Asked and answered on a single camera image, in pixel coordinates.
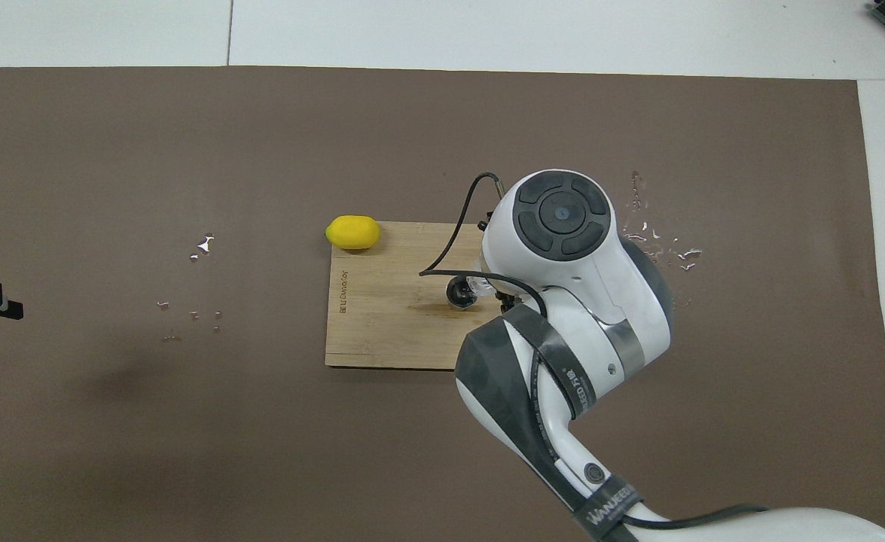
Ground metal jigger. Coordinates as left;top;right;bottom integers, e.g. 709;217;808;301
446;277;481;311

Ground wooden cutting board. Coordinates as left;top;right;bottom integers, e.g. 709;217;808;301
325;221;492;371

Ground yellow lemon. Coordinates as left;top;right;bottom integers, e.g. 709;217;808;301
325;215;381;251

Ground brown table mat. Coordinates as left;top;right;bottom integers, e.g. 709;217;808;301
0;66;885;542

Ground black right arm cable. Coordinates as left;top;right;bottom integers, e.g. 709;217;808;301
418;173;771;531

